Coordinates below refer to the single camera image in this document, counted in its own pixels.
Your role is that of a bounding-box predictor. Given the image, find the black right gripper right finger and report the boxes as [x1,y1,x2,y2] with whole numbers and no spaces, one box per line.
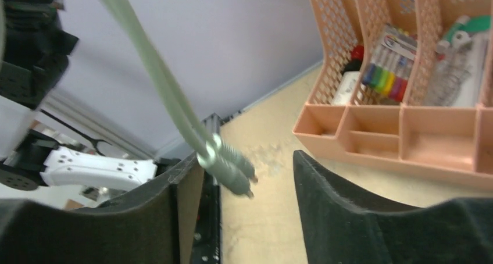
[292,150,492,263]

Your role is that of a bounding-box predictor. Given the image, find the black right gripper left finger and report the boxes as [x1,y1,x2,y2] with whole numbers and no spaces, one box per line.
[1,155,204,263]

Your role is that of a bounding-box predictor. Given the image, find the mint green headphones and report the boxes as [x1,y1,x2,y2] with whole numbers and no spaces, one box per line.
[100,0,258,199]

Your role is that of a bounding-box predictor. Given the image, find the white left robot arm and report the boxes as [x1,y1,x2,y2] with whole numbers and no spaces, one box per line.
[1,0,158,191]

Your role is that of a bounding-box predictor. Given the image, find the white staples box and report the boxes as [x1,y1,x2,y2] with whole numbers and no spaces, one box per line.
[331,71,360,105]

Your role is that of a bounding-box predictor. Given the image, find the colourful marker set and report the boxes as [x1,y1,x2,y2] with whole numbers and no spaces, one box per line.
[362,23,417,102]

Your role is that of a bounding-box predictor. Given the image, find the peach plastic file organizer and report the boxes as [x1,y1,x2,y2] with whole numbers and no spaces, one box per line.
[293,0,492,190]

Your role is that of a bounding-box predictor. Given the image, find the clear plastic ruler pouch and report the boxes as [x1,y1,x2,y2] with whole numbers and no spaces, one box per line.
[422,31,489,108]

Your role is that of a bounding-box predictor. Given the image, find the green white glue bottle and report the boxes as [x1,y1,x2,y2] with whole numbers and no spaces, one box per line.
[435,15,491,53]

